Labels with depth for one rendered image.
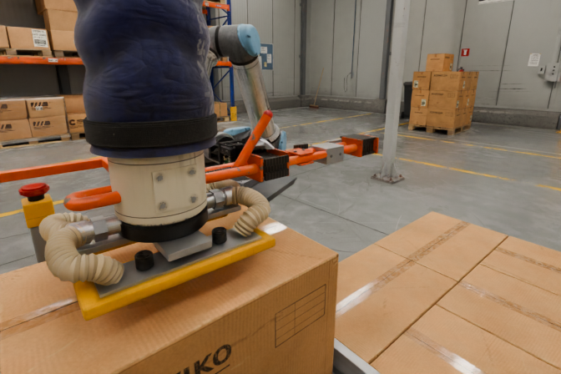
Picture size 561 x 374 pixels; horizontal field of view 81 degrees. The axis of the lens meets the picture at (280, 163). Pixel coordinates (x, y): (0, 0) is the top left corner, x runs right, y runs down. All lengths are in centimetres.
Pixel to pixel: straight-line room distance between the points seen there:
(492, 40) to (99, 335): 1056
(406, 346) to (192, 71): 100
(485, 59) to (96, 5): 1044
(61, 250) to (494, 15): 1065
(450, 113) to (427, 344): 715
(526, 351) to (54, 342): 122
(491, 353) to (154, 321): 99
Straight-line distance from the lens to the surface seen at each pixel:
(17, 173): 89
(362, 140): 97
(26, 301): 79
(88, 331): 67
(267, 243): 67
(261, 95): 148
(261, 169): 74
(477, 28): 1087
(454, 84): 808
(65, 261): 58
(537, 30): 1055
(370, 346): 118
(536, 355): 135
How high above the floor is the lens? 135
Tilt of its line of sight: 16 degrees down
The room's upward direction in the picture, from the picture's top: straight up
